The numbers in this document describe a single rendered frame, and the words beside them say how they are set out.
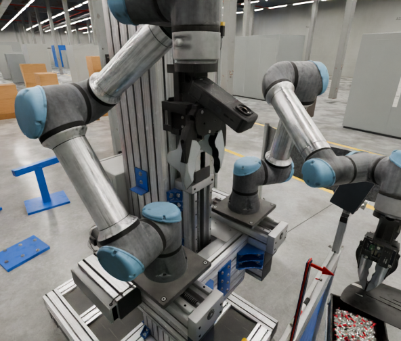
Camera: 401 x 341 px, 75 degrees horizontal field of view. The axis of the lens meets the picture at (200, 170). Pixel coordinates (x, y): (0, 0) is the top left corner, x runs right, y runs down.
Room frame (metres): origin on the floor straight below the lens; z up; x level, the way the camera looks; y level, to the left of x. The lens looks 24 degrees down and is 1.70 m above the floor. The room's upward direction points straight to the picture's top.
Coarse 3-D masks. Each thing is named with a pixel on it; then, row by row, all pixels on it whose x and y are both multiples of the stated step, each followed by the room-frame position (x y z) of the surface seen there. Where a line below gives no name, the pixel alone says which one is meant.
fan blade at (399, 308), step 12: (348, 288) 0.50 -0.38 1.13; (360, 288) 0.50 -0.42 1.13; (384, 288) 0.51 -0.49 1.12; (396, 288) 0.52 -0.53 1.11; (348, 300) 0.45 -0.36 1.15; (360, 300) 0.45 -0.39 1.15; (372, 300) 0.45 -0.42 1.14; (384, 300) 0.45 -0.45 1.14; (396, 300) 0.45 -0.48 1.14; (372, 312) 0.42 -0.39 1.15; (384, 312) 0.42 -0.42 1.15; (396, 312) 0.42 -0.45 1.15; (396, 324) 0.38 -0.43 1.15
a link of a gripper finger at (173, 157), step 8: (192, 144) 0.41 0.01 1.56; (176, 152) 0.44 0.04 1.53; (192, 152) 0.41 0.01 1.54; (168, 160) 0.44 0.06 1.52; (176, 160) 0.43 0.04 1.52; (192, 160) 0.41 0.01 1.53; (176, 168) 0.42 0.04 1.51; (184, 168) 0.41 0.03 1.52; (192, 168) 0.41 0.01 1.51; (184, 176) 0.41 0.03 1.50; (192, 176) 0.41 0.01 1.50; (184, 184) 0.41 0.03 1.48
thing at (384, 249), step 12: (384, 216) 0.52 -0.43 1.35; (384, 228) 0.51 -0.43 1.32; (396, 228) 0.49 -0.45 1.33; (372, 240) 0.49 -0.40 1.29; (384, 240) 0.50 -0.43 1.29; (396, 240) 0.52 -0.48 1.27; (360, 252) 0.49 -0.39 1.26; (372, 252) 0.49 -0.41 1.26; (384, 252) 0.47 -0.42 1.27; (396, 252) 0.47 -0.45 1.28; (384, 264) 0.46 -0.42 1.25
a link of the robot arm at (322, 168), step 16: (288, 64) 0.93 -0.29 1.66; (272, 80) 0.88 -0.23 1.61; (288, 80) 0.87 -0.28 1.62; (272, 96) 0.85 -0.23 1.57; (288, 96) 0.81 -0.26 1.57; (288, 112) 0.77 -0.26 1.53; (304, 112) 0.76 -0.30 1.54; (288, 128) 0.75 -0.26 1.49; (304, 128) 0.71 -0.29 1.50; (304, 144) 0.67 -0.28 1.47; (320, 144) 0.65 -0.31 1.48; (304, 160) 0.66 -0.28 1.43; (320, 160) 0.60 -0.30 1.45; (336, 160) 0.61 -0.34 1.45; (352, 160) 0.61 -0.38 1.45; (304, 176) 0.62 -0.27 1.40; (320, 176) 0.57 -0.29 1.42; (336, 176) 0.58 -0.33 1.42; (352, 176) 0.59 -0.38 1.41
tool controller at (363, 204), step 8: (344, 184) 1.01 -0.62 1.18; (352, 184) 0.99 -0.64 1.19; (360, 184) 0.97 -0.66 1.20; (368, 184) 0.95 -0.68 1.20; (376, 184) 0.95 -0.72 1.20; (336, 192) 1.02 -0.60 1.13; (344, 192) 1.00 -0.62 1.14; (352, 192) 0.98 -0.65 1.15; (360, 192) 0.96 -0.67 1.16; (368, 192) 0.95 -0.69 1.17; (336, 200) 1.02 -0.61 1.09; (344, 200) 1.00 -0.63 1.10; (352, 200) 0.98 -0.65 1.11; (360, 200) 0.96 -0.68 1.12; (344, 208) 0.99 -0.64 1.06; (352, 208) 0.97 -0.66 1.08
